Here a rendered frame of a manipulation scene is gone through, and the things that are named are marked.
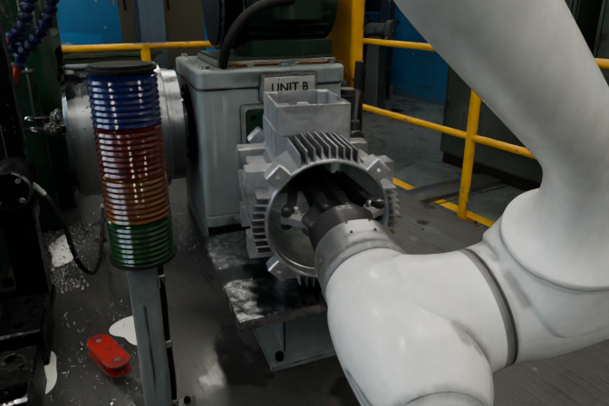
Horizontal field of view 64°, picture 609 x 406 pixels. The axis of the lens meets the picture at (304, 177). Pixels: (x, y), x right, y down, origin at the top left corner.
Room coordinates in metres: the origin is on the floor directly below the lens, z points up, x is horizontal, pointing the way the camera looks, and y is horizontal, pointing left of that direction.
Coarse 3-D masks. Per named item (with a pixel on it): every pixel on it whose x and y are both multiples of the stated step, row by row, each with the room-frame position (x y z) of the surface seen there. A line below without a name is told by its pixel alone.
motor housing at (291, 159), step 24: (264, 144) 0.70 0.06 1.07; (288, 144) 0.61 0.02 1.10; (312, 144) 0.60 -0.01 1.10; (336, 144) 0.58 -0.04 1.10; (288, 168) 0.56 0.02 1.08; (360, 168) 0.56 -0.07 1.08; (264, 192) 0.55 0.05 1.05; (384, 192) 0.57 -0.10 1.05; (264, 216) 0.54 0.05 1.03; (384, 216) 0.57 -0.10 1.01; (264, 240) 0.53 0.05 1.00; (288, 240) 0.63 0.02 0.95; (288, 264) 0.54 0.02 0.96; (312, 264) 0.57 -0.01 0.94
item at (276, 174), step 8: (256, 128) 0.72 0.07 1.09; (248, 136) 0.72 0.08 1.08; (256, 136) 0.71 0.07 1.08; (264, 136) 0.71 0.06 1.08; (368, 160) 0.57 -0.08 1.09; (376, 160) 0.56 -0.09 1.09; (272, 168) 0.54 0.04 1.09; (280, 168) 0.54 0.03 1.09; (368, 168) 0.56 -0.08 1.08; (376, 168) 0.56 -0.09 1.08; (384, 168) 0.57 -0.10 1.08; (264, 176) 0.55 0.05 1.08; (272, 176) 0.54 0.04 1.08; (280, 176) 0.54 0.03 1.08; (288, 176) 0.54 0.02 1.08; (376, 176) 0.56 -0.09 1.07; (384, 176) 0.57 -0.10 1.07; (272, 184) 0.54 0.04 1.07; (280, 184) 0.54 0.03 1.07; (272, 256) 0.55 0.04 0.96; (272, 264) 0.54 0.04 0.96; (280, 264) 0.54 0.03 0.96; (272, 272) 0.53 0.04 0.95; (280, 272) 0.54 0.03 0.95; (288, 272) 0.54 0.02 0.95; (280, 280) 0.54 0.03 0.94
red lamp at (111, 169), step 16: (96, 128) 0.42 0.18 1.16; (144, 128) 0.42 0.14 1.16; (160, 128) 0.44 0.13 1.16; (96, 144) 0.42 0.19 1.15; (112, 144) 0.41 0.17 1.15; (128, 144) 0.41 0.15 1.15; (144, 144) 0.42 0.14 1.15; (160, 144) 0.43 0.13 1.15; (112, 160) 0.41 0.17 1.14; (128, 160) 0.41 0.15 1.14; (144, 160) 0.41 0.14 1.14; (160, 160) 0.43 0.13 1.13; (112, 176) 0.41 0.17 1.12; (128, 176) 0.41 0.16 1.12; (144, 176) 0.41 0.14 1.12
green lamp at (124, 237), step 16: (112, 224) 0.41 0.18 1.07; (144, 224) 0.41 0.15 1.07; (160, 224) 0.42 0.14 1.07; (112, 240) 0.41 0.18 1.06; (128, 240) 0.41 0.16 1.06; (144, 240) 0.41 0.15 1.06; (160, 240) 0.42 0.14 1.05; (112, 256) 0.42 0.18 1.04; (128, 256) 0.41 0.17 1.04; (144, 256) 0.41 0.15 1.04; (160, 256) 0.42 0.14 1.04
